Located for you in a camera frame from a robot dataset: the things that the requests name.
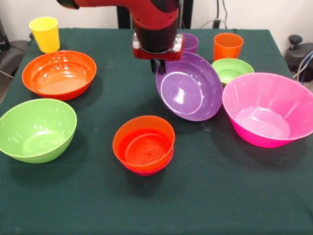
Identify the white and blue cable bundle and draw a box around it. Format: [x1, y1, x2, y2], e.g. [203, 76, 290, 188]
[293, 52, 313, 84]

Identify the large green plastic bowl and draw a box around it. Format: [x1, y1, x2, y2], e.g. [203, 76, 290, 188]
[0, 98, 78, 164]

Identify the small orange plastic bowl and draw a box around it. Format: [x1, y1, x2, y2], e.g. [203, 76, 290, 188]
[112, 115, 176, 172]

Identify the dark green tablecloth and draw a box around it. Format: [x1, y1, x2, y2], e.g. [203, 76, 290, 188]
[0, 27, 313, 235]

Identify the small green plastic bowl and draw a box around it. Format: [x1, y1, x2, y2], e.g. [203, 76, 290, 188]
[211, 58, 255, 86]

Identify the large orange plastic bowl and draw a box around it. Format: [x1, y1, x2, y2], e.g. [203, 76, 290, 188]
[22, 50, 97, 101]

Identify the purple plastic cup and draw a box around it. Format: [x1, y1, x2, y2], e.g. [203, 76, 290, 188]
[182, 33, 200, 54]

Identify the small red plastic bowl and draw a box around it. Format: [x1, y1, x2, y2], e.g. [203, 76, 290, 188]
[123, 148, 175, 176]

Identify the grey office chair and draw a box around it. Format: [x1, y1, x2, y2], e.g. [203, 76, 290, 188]
[0, 16, 37, 79]

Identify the large pink plastic bowl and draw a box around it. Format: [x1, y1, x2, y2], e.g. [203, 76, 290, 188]
[222, 72, 313, 149]

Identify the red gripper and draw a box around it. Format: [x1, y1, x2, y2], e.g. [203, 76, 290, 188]
[133, 33, 184, 75]

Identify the yellow plastic cup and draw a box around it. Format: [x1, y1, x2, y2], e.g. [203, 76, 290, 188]
[28, 16, 61, 54]

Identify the black hanging cable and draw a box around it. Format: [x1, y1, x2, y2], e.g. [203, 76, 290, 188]
[221, 0, 230, 21]

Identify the purple plastic bowl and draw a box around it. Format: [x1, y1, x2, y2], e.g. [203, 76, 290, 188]
[156, 51, 224, 122]

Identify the orange plastic cup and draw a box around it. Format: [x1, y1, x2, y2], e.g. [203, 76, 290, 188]
[213, 33, 245, 62]

